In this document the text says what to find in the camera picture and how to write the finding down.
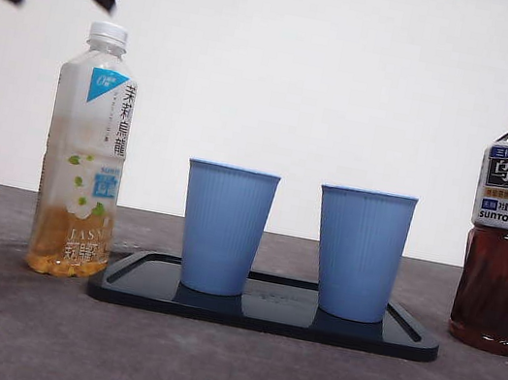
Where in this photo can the pale jasmine tea bottle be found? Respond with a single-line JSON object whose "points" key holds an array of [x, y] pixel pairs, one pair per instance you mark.
{"points": [[91, 122]]}

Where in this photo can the blue ribbed plastic cup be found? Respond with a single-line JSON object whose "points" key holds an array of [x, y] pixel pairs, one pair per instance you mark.
{"points": [[358, 253], [222, 229]]}

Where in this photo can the dark rectangular serving tray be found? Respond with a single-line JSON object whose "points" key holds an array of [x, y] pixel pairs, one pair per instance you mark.
{"points": [[260, 321]]}

